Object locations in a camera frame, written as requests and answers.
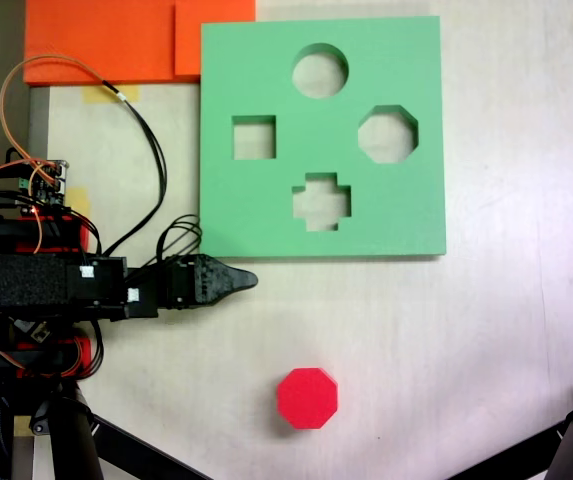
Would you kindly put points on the orange block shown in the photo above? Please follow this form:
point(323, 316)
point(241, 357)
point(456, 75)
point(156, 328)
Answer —
point(101, 40)

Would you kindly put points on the circuit board with green terminal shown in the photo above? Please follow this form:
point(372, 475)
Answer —
point(46, 182)

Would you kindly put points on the black circuit board with coil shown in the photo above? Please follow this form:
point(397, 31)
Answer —
point(33, 330)

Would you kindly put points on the wide yellow tape strip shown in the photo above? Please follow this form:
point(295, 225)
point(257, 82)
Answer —
point(101, 95)

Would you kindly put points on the red and black base clamp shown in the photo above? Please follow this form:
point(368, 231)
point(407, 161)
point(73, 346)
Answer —
point(80, 235)
point(83, 352)

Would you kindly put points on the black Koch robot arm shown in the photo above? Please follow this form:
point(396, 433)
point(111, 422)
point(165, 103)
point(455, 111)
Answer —
point(16, 282)

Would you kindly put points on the red octagonal pillar block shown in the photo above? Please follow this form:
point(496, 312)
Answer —
point(308, 397)

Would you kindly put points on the green shape-hole board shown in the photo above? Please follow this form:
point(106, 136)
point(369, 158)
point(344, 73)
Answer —
point(246, 215)

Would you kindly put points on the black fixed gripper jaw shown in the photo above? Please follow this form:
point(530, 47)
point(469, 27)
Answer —
point(221, 280)

